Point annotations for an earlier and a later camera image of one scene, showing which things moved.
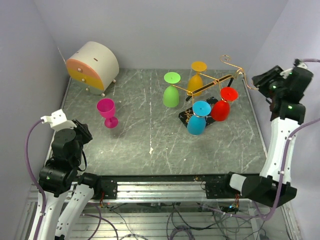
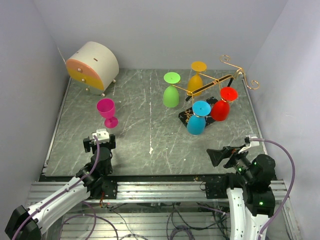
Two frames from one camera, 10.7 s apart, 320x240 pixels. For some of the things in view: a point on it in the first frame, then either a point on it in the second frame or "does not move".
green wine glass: x=171 y=95 does not move
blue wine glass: x=196 y=124 does not move
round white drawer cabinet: x=94 y=67 does not move
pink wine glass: x=106 y=108 does not move
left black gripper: x=83 y=129 -> x=88 y=143
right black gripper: x=257 y=80 -> x=217 y=155
